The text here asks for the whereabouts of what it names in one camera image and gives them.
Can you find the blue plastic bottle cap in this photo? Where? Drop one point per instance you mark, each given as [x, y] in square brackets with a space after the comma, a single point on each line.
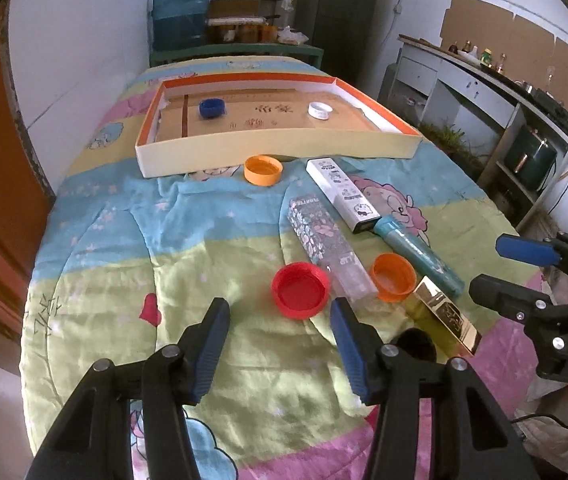
[212, 108]

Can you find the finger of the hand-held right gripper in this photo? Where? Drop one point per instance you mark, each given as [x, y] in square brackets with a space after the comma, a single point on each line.
[523, 250]
[508, 297]

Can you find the white kitchen counter cabinet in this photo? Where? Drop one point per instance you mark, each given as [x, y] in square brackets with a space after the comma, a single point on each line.
[463, 90]

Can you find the dark green cooking pot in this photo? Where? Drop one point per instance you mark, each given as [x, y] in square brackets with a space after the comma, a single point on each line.
[531, 157]

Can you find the grey gas cylinder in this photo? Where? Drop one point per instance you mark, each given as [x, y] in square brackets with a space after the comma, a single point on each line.
[388, 85]

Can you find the green side table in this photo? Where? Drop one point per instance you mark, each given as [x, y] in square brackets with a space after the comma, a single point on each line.
[264, 50]

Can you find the blue water jug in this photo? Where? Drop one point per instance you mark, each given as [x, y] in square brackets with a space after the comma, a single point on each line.
[179, 15]

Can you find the orange plastic bottle cap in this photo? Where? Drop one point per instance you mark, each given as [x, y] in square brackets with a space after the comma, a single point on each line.
[263, 170]
[391, 277]

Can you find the yellow-lidded jar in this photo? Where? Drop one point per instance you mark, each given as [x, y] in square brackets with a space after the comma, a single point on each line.
[486, 57]

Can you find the gold lipstick box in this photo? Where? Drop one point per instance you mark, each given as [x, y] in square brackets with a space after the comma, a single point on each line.
[446, 315]

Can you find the cartoon printed blanket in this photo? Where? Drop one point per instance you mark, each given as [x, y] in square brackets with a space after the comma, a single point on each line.
[139, 240]

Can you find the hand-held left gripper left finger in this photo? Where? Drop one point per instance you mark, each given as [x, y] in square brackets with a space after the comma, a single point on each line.
[211, 345]

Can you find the white patterned long box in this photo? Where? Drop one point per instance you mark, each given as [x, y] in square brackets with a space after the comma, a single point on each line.
[343, 192]

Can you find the dark grey refrigerator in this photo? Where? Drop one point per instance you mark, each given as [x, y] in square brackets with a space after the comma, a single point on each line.
[336, 15]

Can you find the orange-rimmed cardboard tray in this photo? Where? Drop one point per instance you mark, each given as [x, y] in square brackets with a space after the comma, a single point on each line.
[339, 146]

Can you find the amber plastic jar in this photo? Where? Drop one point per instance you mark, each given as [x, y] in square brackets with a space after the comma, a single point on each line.
[267, 34]
[221, 32]
[245, 33]

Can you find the white plastic bag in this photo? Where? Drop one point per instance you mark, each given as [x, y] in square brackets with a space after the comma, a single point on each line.
[291, 35]

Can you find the floral lip product box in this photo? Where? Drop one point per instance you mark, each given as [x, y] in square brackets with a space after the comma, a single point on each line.
[321, 240]

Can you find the white plastic bottle cap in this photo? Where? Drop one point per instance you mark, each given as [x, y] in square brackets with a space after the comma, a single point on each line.
[320, 110]

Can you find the red plastic bottle cap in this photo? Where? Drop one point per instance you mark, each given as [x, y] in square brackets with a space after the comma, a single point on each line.
[301, 292]

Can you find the black gas stove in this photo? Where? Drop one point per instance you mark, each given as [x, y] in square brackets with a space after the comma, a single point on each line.
[558, 110]

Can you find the black plastic bottle cap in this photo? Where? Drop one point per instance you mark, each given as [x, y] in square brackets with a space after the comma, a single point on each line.
[416, 342]

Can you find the cardboard wall panel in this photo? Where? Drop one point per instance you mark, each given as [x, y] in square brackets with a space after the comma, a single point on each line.
[513, 30]

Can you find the teal cylindrical tube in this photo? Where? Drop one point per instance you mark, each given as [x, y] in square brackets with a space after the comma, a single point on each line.
[418, 255]

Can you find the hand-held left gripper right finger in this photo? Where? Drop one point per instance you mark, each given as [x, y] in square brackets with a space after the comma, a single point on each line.
[346, 345]

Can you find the green potted plant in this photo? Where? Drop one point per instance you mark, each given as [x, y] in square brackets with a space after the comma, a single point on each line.
[446, 140]

